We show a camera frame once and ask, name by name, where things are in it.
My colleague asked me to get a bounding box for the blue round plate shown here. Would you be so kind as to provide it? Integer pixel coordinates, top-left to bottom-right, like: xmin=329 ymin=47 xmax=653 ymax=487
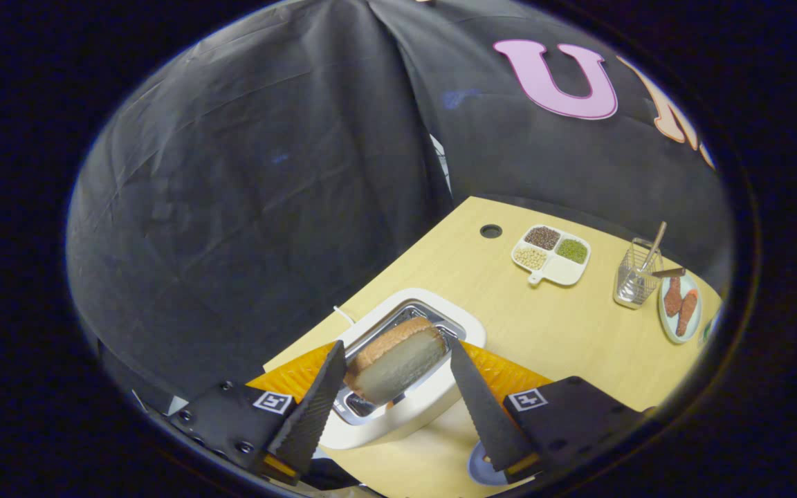
xmin=468 ymin=441 xmax=510 ymax=487

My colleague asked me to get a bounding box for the metal wire utensil holder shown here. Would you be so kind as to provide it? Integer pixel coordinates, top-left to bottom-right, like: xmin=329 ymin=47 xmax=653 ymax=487
xmin=613 ymin=237 xmax=664 ymax=310

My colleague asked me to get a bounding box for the toasted bread slice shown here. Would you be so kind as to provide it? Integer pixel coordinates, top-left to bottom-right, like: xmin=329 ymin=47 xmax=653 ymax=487
xmin=344 ymin=317 xmax=448 ymax=406

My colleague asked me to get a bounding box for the pale green oval plate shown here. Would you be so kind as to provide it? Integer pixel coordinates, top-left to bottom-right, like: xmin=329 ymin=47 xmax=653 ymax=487
xmin=658 ymin=271 xmax=703 ymax=344

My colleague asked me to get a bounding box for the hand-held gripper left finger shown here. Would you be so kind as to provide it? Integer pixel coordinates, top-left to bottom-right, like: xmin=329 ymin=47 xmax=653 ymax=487
xmin=167 ymin=339 xmax=348 ymax=485

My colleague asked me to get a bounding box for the white divided dish with beans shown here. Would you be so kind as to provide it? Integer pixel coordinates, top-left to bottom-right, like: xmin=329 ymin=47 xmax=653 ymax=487
xmin=511 ymin=225 xmax=592 ymax=287

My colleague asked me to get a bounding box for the cream white toaster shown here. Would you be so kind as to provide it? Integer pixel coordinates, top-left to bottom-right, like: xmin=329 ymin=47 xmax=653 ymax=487
xmin=319 ymin=288 xmax=487 ymax=450

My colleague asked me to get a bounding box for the brown meat patty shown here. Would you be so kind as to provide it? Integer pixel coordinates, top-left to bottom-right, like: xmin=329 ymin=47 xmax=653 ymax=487
xmin=675 ymin=289 xmax=699 ymax=338
xmin=663 ymin=277 xmax=683 ymax=317

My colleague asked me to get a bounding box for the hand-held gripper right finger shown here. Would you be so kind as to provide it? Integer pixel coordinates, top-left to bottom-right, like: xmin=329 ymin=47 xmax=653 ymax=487
xmin=448 ymin=337 xmax=655 ymax=483

